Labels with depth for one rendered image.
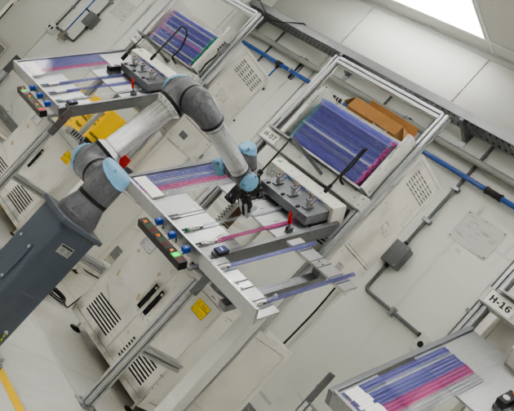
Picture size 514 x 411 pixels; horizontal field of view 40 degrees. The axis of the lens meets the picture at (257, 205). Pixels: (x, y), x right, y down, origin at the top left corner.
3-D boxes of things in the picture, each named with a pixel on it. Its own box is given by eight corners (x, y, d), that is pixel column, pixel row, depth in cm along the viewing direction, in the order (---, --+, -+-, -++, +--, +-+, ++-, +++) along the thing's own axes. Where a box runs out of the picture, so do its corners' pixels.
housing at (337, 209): (326, 236, 314) (334, 209, 306) (263, 183, 346) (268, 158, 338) (339, 232, 318) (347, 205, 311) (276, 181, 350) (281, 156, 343)
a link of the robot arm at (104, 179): (89, 196, 229) (117, 165, 229) (73, 178, 238) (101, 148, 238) (112, 214, 237) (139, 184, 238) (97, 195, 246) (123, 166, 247)
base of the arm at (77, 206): (67, 218, 226) (88, 196, 226) (50, 196, 236) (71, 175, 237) (98, 239, 237) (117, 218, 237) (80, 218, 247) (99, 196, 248)
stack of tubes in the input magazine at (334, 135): (356, 184, 310) (396, 140, 311) (287, 135, 343) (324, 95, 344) (365, 198, 319) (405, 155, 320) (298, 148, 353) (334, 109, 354)
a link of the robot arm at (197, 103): (217, 90, 238) (266, 181, 273) (201, 79, 246) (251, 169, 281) (191, 111, 236) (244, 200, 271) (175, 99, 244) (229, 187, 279)
